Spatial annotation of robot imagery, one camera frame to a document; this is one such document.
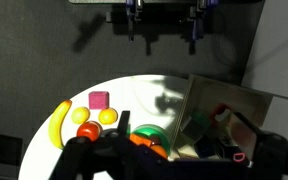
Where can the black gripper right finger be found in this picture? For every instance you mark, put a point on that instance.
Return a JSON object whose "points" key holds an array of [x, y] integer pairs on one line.
{"points": [[245, 134]]}

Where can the yellow toy lemon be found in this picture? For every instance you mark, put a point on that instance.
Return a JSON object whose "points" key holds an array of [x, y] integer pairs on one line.
{"points": [[80, 115], [108, 116]]}

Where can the orange toy fruit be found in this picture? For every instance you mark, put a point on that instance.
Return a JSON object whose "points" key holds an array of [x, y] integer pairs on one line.
{"points": [[160, 151]]}

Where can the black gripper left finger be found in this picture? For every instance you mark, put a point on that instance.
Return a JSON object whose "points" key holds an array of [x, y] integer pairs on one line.
{"points": [[123, 123]]}

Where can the red toy tomato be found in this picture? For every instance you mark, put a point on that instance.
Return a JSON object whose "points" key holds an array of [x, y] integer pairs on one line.
{"points": [[90, 129]]}

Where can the pink toy cube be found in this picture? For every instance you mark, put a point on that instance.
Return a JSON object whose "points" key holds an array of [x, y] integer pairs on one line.
{"points": [[98, 100]]}

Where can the green plastic bowl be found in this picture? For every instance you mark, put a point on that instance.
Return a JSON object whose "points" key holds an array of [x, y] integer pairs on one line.
{"points": [[154, 133]]}

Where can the purple clamp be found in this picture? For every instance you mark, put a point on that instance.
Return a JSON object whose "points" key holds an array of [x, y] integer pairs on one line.
{"points": [[133, 10], [196, 15]]}

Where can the green toy block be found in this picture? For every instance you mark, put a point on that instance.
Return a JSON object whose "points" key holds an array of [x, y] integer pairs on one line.
{"points": [[194, 125]]}

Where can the blue toy block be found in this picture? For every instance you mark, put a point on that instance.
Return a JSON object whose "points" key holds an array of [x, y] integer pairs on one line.
{"points": [[205, 147]]}

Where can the orange toy block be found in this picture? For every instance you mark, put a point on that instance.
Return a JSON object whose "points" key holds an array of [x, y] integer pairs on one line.
{"points": [[138, 140]]}

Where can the wooden tray box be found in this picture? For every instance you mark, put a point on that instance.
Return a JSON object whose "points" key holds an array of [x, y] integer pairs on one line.
{"points": [[206, 108]]}

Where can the yellow toy banana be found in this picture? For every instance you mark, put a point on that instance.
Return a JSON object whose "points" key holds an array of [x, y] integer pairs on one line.
{"points": [[56, 121]]}

